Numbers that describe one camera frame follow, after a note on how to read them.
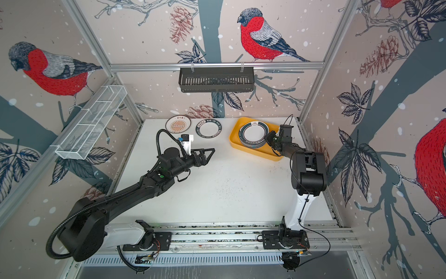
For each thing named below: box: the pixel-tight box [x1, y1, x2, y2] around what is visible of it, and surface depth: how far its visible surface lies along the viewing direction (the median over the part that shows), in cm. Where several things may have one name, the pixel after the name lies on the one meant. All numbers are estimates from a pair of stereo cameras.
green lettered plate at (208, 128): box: [195, 118, 223, 139], surface depth 120 cm
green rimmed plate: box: [238, 120, 270, 147], surface depth 110 cm
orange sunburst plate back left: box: [164, 114, 192, 134], surface depth 124 cm
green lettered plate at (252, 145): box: [239, 137, 266, 150], surface depth 104 cm
